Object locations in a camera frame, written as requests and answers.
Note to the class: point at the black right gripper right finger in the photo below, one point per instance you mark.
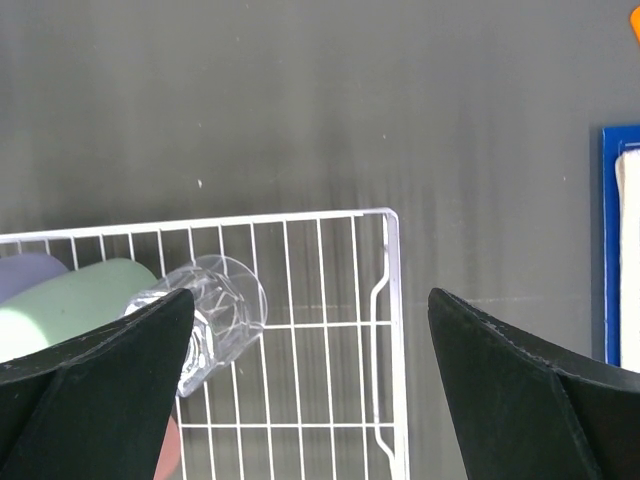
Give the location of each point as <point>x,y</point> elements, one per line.
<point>525,408</point>

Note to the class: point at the green plastic cup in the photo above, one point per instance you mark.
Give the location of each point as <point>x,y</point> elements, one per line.
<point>69,305</point>

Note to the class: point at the orange card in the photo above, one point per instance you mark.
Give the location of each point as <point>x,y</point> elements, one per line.
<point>634,20</point>

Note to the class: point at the pink plastic cup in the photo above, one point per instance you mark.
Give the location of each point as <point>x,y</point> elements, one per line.
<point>170,454</point>

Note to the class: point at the clear glass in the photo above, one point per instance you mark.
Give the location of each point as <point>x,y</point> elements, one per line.
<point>230,314</point>

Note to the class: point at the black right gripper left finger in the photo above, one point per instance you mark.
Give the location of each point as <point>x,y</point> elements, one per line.
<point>97,405</point>

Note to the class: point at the white wire dish rack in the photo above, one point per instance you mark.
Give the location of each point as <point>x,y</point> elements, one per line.
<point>322,393</point>

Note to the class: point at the purple plastic cup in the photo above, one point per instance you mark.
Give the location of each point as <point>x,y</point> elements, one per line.
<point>23,271</point>

